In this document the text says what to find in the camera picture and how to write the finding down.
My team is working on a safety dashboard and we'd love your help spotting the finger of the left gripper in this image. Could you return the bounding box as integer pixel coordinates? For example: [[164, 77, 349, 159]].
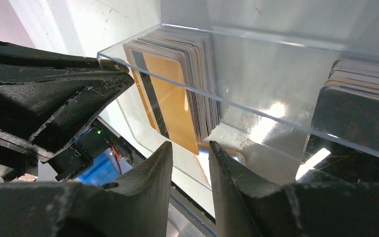
[[0, 41, 134, 182]]

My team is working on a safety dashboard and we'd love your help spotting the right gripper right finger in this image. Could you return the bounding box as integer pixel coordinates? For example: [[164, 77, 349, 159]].
[[209, 141, 379, 237]]

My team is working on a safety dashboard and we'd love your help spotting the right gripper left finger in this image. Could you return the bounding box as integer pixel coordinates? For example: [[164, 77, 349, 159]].
[[0, 142, 173, 237]]

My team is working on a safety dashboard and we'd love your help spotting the clear plastic card tray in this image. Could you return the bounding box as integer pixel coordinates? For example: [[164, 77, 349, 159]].
[[98, 24, 379, 191]]

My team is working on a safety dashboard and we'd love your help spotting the orange leather card holder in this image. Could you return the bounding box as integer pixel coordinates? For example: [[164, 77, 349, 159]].
[[194, 143, 246, 187]]

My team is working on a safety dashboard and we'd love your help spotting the black credit card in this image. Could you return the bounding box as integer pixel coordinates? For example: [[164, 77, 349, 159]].
[[302, 86, 379, 184]]

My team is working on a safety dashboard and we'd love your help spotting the left controller circuit board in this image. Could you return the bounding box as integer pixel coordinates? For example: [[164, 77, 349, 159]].
[[75, 127, 128, 186]]

